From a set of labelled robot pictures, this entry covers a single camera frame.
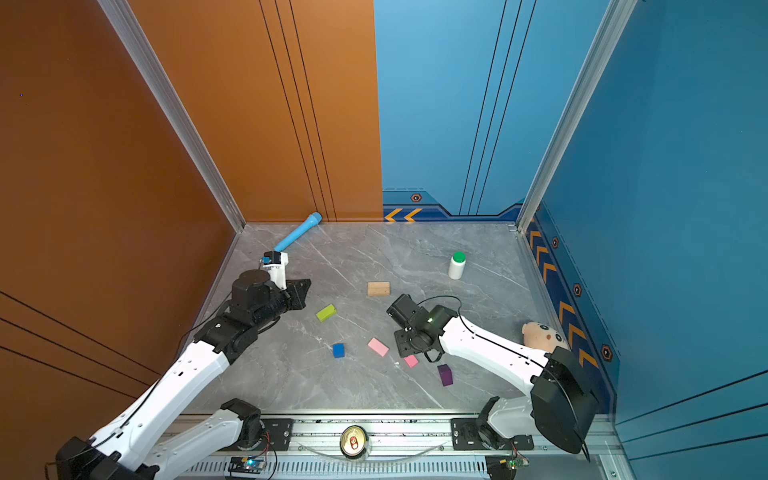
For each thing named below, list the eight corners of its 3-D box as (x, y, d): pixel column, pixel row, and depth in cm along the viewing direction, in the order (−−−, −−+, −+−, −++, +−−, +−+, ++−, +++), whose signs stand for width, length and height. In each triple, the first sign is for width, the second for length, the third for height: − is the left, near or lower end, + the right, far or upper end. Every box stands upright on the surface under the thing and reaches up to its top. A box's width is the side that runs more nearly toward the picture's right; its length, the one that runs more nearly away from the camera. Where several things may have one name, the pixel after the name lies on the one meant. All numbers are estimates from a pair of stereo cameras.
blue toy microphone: (274, 250, 115) (271, 244, 112) (317, 217, 127) (315, 210, 124) (281, 254, 113) (278, 248, 110) (323, 220, 125) (322, 214, 122)
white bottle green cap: (448, 279, 106) (452, 263, 99) (447, 267, 109) (450, 251, 102) (463, 279, 106) (467, 263, 99) (460, 267, 109) (465, 251, 102)
